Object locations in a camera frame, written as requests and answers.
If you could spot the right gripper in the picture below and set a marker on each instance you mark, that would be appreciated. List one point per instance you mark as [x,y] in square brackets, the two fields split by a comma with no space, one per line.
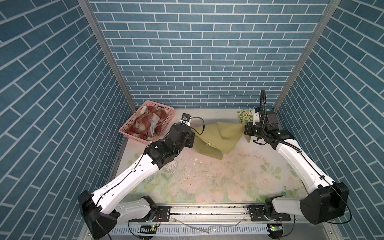
[248,126]

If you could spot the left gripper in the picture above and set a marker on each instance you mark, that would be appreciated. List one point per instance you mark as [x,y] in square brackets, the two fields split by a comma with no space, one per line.
[191,137]

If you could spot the lemon print skirt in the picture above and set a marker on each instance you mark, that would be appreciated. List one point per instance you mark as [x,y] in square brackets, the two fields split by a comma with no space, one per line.
[246,116]

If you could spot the olive green skirt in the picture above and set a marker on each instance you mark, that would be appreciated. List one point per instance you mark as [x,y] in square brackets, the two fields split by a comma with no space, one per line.
[215,139]

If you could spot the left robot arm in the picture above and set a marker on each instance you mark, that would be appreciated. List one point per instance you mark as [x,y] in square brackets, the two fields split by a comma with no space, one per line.
[102,209]

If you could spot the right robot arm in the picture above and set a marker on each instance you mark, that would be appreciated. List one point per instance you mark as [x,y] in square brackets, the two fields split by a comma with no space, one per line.
[326,199]

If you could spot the red patterned skirt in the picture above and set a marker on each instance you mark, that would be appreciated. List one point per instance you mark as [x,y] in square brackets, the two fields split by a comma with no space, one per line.
[148,125]

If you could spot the pink perforated plastic basket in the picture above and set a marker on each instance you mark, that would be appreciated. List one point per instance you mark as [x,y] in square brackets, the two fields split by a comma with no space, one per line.
[171,113]

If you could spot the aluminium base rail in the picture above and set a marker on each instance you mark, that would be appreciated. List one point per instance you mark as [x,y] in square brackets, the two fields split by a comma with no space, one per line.
[218,221]

